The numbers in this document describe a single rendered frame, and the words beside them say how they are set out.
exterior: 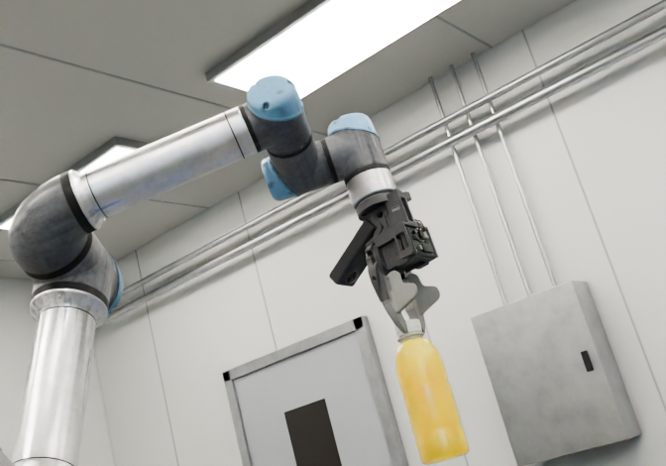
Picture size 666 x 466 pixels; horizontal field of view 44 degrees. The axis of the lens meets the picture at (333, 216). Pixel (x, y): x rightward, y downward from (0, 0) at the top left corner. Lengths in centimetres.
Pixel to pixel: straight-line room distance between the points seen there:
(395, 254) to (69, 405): 51
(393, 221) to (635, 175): 333
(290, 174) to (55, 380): 46
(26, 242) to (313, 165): 44
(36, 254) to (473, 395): 381
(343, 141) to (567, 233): 337
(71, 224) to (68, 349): 18
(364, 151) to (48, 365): 56
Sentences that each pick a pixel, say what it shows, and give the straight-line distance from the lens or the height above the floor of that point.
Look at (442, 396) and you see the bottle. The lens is 122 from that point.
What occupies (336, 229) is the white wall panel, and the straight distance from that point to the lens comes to 537.
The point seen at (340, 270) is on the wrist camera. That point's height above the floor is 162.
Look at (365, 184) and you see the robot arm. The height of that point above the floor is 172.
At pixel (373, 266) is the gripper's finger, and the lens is 125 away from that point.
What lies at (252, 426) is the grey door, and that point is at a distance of 579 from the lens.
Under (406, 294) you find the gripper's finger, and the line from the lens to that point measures 123.
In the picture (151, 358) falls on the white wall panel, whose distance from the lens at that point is 655.
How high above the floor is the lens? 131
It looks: 17 degrees up
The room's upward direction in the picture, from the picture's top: 16 degrees counter-clockwise
